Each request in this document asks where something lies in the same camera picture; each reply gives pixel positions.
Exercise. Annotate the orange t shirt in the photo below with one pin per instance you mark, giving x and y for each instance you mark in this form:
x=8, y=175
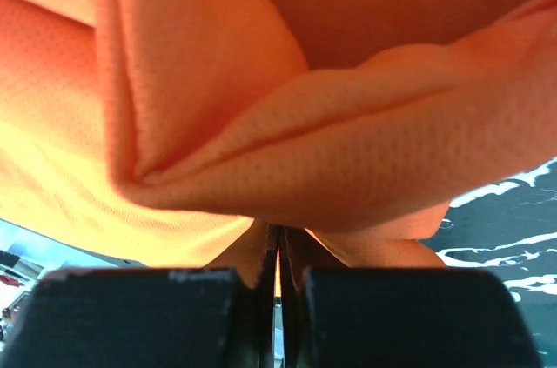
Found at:
x=177, y=132

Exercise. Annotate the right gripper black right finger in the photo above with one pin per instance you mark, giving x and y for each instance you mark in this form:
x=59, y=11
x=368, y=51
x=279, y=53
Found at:
x=335, y=316

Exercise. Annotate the black marbled table mat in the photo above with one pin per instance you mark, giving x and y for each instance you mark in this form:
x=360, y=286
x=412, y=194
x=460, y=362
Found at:
x=509, y=229

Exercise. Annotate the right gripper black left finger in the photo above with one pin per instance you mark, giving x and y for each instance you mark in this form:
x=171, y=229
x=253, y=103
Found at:
x=218, y=315

